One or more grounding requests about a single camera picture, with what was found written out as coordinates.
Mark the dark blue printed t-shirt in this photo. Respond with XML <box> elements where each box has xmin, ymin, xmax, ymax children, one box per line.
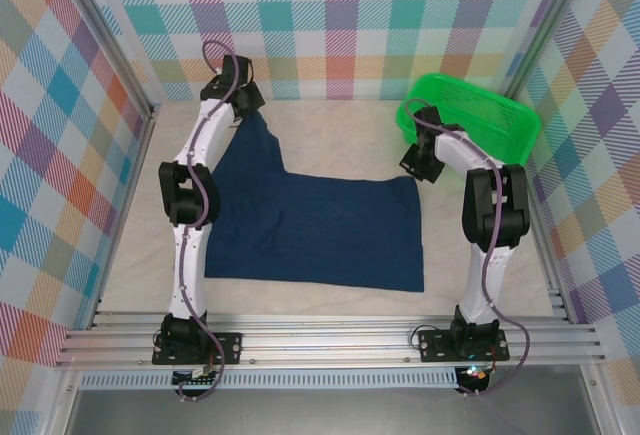
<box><xmin>203</xmin><ymin>110</ymin><xmax>427</xmax><ymax>294</ymax></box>

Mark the green plastic basket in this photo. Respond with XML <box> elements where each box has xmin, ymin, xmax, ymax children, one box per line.
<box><xmin>394</xmin><ymin>72</ymin><xmax>544</xmax><ymax>170</ymax></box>

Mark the small black electronics board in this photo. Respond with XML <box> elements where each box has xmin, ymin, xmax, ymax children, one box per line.
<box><xmin>171</xmin><ymin>364</ymin><xmax>225</xmax><ymax>390</ymax></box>
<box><xmin>457</xmin><ymin>364</ymin><xmax>494</xmax><ymax>392</ymax></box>

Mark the grey metal shelf plate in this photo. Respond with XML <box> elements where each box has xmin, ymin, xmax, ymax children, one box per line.
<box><xmin>64</xmin><ymin>369</ymin><xmax>601</xmax><ymax>435</ymax></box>

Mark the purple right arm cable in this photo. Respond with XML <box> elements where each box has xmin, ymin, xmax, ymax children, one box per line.
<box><xmin>404</xmin><ymin>98</ymin><xmax>532</xmax><ymax>397</ymax></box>

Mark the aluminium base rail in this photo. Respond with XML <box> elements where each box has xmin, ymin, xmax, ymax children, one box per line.
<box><xmin>57</xmin><ymin>308</ymin><xmax>607</xmax><ymax>369</ymax></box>

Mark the white slotted cable duct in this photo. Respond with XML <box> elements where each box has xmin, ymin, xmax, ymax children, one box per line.
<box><xmin>79</xmin><ymin>368</ymin><xmax>459</xmax><ymax>390</ymax></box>

